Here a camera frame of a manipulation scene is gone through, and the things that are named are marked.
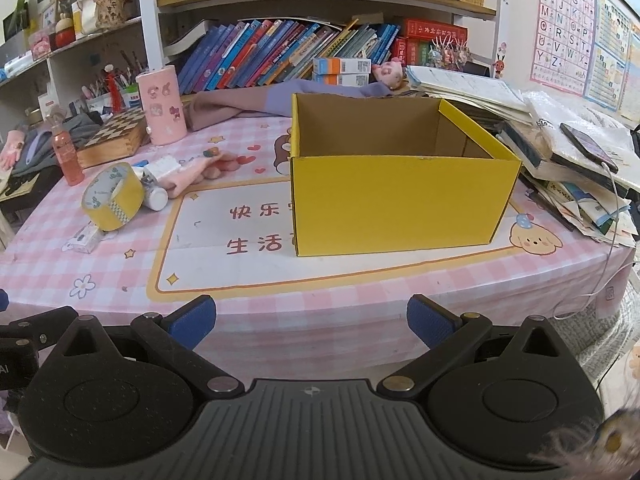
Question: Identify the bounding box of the white charging cable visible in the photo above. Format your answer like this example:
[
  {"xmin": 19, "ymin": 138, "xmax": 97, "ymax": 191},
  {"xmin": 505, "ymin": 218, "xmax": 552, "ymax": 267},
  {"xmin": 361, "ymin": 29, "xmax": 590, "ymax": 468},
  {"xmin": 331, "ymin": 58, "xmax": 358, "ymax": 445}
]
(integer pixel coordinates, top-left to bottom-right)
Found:
[{"xmin": 552, "ymin": 160, "xmax": 637, "ymax": 321}]

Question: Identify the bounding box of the red book box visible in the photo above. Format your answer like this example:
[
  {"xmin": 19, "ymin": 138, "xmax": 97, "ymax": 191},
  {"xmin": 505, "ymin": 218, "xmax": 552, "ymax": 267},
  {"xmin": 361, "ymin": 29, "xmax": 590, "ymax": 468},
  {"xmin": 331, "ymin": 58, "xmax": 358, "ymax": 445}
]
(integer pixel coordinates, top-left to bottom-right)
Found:
[{"xmin": 392, "ymin": 18, "xmax": 471, "ymax": 70}]

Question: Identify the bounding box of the yellow tape roll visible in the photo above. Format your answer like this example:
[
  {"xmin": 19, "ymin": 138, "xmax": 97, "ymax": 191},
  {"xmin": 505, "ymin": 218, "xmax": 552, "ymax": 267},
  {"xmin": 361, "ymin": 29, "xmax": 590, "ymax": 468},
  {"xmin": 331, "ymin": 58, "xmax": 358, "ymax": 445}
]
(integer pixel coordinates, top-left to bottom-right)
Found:
[{"xmin": 80, "ymin": 162, "xmax": 144, "ymax": 232}]

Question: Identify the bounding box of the yellow cardboard box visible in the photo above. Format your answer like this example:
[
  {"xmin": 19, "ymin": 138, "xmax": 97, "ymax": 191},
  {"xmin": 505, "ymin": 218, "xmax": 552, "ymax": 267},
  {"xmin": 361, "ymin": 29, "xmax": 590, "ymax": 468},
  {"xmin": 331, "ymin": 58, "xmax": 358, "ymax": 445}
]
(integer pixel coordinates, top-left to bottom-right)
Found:
[{"xmin": 290, "ymin": 93, "xmax": 521, "ymax": 257}]

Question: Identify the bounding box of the stack of papers and books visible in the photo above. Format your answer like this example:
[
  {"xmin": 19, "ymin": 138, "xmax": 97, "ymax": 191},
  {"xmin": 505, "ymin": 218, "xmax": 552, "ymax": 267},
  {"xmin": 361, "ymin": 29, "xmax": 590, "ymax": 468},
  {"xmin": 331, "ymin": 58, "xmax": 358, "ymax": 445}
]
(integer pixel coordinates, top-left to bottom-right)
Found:
[{"xmin": 406, "ymin": 66, "xmax": 639, "ymax": 247}]

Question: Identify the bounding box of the pink plush item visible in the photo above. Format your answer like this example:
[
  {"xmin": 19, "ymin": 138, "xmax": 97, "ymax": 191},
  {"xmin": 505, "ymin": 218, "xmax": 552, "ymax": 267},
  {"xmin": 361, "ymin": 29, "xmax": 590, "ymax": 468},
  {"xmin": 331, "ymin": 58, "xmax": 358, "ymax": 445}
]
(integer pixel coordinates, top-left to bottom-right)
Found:
[{"xmin": 142, "ymin": 148, "xmax": 240, "ymax": 200}]

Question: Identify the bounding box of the pink pig plush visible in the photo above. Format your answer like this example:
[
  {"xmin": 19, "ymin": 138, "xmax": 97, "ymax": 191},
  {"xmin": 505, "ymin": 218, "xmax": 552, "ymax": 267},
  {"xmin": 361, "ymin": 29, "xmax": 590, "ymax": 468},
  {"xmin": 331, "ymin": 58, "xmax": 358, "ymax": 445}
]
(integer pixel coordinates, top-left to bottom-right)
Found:
[{"xmin": 372, "ymin": 58, "xmax": 405, "ymax": 90}]

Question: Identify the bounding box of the white tissue packet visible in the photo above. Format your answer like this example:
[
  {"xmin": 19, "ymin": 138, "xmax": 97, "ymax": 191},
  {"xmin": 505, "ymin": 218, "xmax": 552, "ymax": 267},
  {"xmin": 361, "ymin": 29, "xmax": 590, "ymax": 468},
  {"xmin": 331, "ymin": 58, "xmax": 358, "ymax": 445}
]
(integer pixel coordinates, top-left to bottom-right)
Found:
[{"xmin": 62, "ymin": 221, "xmax": 105, "ymax": 254}]

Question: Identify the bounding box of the pink checkered tablecloth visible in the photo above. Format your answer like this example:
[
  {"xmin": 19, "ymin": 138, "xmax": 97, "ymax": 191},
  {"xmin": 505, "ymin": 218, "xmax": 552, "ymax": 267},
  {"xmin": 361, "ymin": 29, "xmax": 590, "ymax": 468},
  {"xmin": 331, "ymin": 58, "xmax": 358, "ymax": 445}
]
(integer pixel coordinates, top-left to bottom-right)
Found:
[{"xmin": 1, "ymin": 117, "xmax": 639, "ymax": 380}]

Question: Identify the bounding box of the pink purple cloth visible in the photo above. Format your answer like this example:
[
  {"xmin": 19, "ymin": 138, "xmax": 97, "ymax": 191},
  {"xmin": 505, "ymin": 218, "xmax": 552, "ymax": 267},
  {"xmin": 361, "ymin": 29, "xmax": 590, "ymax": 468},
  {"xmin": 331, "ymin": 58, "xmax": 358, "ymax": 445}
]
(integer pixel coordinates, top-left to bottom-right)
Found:
[{"xmin": 183, "ymin": 79, "xmax": 392, "ymax": 131}]

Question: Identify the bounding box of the orange white medicine box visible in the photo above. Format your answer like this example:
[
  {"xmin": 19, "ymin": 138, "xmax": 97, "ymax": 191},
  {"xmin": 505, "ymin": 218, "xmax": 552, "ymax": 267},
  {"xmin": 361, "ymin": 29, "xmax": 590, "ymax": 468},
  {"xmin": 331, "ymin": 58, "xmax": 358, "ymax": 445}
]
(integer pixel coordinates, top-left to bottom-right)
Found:
[{"xmin": 312, "ymin": 58, "xmax": 372, "ymax": 87}]

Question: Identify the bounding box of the pink spray bottle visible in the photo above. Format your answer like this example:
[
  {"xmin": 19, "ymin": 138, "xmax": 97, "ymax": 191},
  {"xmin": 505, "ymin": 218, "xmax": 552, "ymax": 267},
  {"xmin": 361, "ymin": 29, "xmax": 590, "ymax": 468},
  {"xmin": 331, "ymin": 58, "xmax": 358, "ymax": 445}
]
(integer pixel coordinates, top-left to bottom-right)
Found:
[{"xmin": 48, "ymin": 106, "xmax": 85, "ymax": 186}]

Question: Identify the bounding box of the white small bottle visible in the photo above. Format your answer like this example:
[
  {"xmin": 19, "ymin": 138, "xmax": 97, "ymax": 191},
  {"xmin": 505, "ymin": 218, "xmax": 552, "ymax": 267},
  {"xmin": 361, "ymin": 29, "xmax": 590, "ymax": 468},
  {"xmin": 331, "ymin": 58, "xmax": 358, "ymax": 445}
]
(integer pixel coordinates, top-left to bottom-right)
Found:
[{"xmin": 132, "ymin": 166, "xmax": 169, "ymax": 211}]

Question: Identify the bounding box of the wooden chess box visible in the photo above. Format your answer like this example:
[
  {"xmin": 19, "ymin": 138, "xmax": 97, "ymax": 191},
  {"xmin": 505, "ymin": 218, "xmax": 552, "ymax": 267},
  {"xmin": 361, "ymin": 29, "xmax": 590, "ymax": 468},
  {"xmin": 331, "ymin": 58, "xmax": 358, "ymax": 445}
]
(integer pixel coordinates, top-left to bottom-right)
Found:
[{"xmin": 77, "ymin": 107, "xmax": 149, "ymax": 169}]

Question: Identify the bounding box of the black smartphone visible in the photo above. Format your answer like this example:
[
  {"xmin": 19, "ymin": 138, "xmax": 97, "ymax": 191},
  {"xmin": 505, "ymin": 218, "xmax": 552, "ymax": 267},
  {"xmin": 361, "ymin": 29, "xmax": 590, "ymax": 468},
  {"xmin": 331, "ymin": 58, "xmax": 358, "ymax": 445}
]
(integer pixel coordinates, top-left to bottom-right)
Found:
[{"xmin": 560, "ymin": 122, "xmax": 618, "ymax": 174}]

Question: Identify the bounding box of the pink cylindrical container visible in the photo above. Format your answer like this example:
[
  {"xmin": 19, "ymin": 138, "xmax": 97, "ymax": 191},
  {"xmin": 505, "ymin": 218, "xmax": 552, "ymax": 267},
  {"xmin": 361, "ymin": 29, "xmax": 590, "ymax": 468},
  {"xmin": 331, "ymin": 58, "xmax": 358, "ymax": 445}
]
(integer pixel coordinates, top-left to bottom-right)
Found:
[{"xmin": 137, "ymin": 65, "xmax": 188, "ymax": 146}]

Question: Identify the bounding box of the alphabet wall poster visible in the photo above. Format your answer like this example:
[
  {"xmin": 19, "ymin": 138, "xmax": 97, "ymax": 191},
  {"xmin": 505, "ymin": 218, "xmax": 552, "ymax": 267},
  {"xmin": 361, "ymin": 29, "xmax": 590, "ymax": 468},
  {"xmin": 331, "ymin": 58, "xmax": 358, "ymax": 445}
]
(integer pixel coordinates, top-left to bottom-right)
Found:
[{"xmin": 530, "ymin": 0, "xmax": 596, "ymax": 96}]

